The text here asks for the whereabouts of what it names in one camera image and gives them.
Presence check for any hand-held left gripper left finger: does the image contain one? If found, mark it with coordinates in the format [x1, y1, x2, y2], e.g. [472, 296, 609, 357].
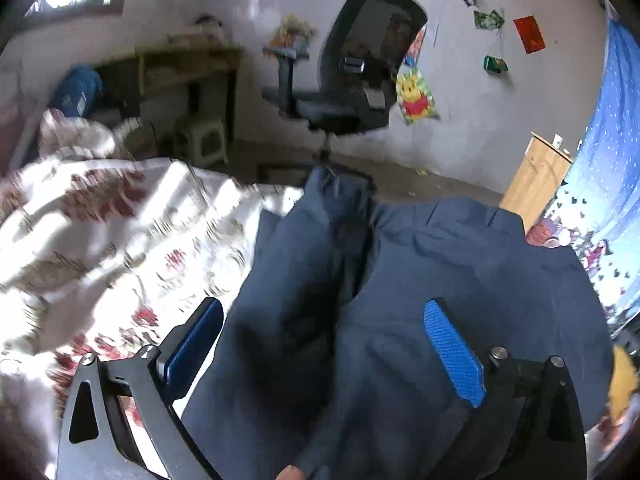
[56, 297, 225, 480]

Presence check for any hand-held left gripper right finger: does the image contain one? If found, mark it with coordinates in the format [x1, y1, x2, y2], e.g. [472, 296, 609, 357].
[423, 298, 587, 480]

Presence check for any dark navy padded jacket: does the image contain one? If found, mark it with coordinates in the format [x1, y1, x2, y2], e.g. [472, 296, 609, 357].
[181, 164, 616, 480]

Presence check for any floral white bedsheet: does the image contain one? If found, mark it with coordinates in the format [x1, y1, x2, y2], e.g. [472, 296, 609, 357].
[0, 109, 307, 480]

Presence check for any wooden cabinet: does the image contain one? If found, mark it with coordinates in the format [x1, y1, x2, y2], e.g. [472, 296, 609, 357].
[498, 131, 574, 234]

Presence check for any pale plastic stool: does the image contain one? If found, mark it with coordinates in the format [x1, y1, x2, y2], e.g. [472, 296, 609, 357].
[171, 116, 229, 167]

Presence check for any blue printed curtain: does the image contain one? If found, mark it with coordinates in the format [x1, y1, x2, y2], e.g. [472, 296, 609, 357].
[525, 0, 640, 343]

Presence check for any wooden desk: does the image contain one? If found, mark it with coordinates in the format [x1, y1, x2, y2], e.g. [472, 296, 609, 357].
[94, 42, 244, 147]

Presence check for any blue bag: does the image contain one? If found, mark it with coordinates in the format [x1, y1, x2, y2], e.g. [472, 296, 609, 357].
[49, 65, 104, 119]

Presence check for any black mesh office chair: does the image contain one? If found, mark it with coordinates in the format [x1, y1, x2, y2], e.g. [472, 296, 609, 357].
[260, 0, 430, 162]

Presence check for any dark item on desk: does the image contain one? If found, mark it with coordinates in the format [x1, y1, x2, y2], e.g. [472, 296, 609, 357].
[194, 14, 224, 36]

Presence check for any yellow bear wall poster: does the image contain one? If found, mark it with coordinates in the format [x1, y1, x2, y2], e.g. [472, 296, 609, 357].
[396, 67, 441, 127]

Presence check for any colourful cartoon wall poster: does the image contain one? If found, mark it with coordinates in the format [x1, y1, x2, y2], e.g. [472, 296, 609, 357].
[404, 24, 429, 67]

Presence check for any faded colourful wall picture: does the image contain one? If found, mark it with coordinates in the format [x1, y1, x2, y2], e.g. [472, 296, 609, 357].
[269, 14, 319, 54]

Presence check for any red wall paper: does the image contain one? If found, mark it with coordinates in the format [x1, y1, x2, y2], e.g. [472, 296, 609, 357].
[513, 15, 547, 55]

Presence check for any green wall picture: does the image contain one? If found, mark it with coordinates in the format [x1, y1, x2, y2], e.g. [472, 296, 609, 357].
[473, 9, 506, 31]

